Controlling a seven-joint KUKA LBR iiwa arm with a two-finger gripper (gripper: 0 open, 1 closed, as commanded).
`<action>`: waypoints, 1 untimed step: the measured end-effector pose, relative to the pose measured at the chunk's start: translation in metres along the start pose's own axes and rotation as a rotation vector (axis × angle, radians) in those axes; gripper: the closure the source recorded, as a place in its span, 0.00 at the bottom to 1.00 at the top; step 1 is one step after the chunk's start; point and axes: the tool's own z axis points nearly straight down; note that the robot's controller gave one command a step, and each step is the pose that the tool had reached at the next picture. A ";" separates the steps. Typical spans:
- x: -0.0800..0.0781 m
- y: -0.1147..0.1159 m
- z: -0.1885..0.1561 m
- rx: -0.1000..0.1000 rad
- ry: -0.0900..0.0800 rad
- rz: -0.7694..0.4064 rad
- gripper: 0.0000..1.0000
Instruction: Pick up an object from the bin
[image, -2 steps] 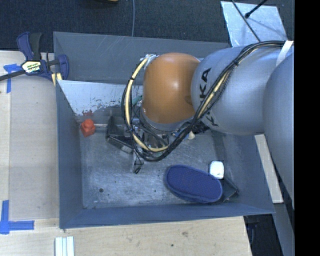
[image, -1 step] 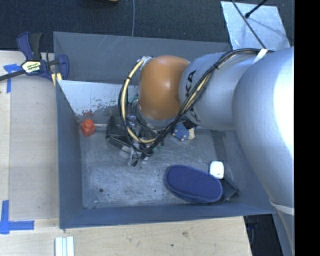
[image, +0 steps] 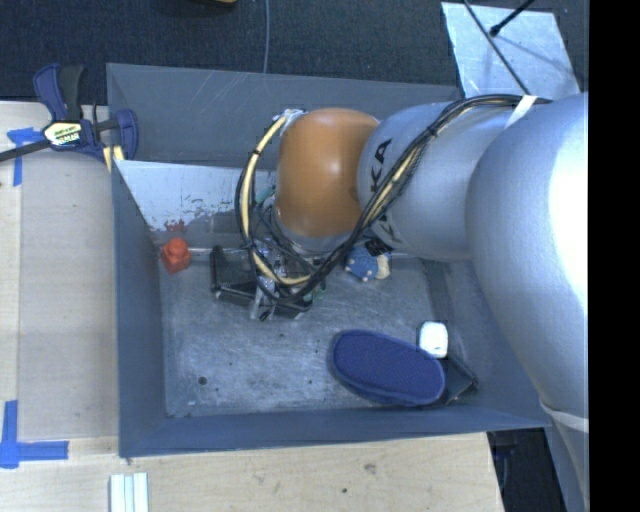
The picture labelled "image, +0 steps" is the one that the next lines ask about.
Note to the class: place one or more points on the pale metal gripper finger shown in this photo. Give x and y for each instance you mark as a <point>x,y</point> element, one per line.
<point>260,306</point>

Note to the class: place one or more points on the black folded box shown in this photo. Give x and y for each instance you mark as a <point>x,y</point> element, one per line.
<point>229,280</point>

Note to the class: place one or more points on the grey metal bin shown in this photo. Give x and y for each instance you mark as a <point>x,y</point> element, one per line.
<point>240,360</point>

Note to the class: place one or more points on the blue toy animal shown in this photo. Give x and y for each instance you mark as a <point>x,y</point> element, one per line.
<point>364,264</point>

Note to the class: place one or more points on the small red block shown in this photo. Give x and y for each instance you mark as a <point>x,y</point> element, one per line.
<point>175,256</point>

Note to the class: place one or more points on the blue oval cloth pad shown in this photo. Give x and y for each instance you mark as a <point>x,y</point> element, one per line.
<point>385,367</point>

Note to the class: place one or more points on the small white block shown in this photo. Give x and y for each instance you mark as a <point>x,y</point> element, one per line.
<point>433,339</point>

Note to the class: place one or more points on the pale wood flat board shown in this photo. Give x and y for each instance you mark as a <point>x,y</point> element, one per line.
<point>65,300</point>

